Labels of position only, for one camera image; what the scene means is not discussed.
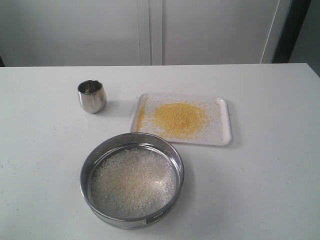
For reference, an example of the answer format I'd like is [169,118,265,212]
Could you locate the yellow and white grain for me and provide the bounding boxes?
[133,97,224,143]
[91,148,177,219]

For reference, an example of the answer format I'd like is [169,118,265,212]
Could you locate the round stainless steel sieve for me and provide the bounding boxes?
[80,132,185,229]

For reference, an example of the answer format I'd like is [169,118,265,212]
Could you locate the stainless steel cup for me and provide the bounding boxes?
[77,79,107,114]

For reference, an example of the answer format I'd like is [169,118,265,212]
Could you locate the white plastic tray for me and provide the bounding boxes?
[130,93,232,146]

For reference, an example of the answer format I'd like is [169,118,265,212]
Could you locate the white cabinet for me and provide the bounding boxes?
[0,0,292,67]

